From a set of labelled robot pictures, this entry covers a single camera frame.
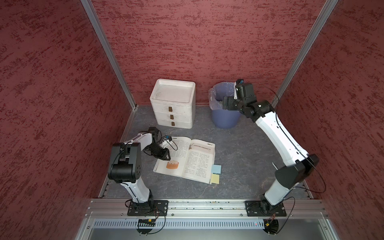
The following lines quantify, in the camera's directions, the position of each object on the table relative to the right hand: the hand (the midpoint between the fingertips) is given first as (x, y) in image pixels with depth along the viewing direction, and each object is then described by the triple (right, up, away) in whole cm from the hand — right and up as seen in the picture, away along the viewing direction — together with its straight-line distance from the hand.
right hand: (230, 103), depth 78 cm
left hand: (-37, -34, +12) cm, 52 cm away
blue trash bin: (+2, -8, +21) cm, 23 cm away
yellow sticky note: (-8, -43, +5) cm, 44 cm away
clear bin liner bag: (-6, +8, +16) cm, 18 cm away
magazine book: (-20, -33, +10) cm, 40 cm away
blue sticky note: (-7, -38, +8) cm, 39 cm away
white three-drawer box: (-33, +2, +12) cm, 35 cm away
